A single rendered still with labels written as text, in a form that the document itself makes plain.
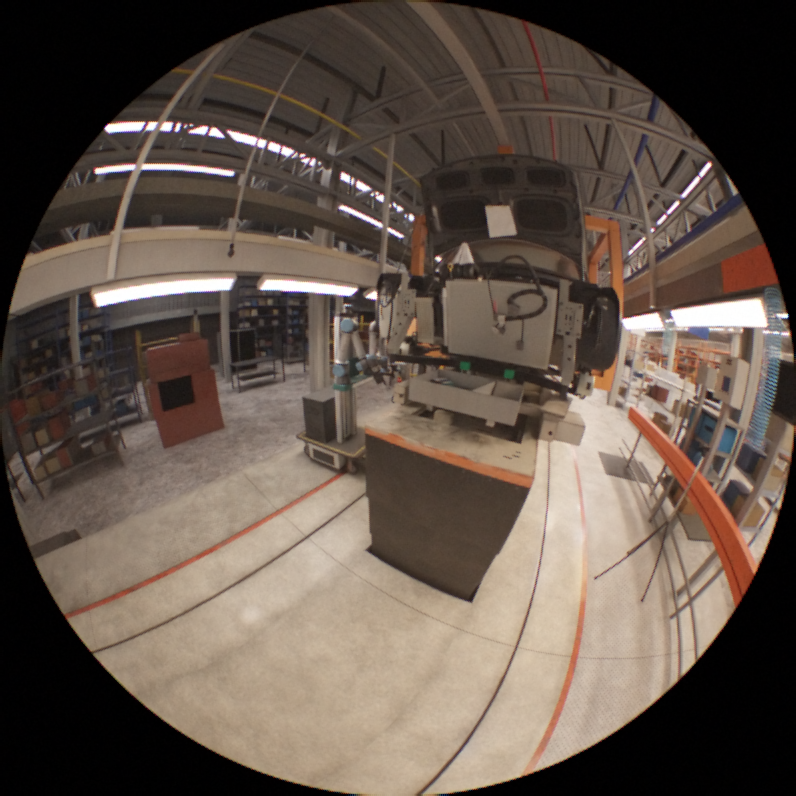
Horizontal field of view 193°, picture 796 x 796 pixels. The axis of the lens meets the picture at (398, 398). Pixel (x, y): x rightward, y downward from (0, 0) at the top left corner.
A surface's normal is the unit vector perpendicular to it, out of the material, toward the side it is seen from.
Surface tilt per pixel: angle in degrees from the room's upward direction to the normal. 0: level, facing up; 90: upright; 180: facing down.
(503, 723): 0
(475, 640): 0
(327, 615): 0
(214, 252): 90
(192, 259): 90
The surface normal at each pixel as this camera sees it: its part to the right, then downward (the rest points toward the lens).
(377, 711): 0.05, -0.95
